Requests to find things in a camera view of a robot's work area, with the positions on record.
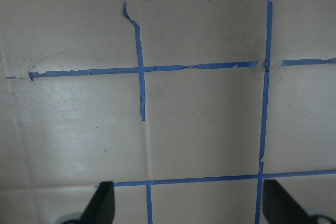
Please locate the brown paper table cover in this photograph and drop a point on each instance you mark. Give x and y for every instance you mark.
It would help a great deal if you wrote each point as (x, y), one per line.
(187, 105)

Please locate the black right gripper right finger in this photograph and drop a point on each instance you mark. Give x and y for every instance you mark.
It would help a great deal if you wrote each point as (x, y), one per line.
(279, 207)

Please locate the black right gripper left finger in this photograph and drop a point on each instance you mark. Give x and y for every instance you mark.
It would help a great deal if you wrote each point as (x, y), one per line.
(101, 207)

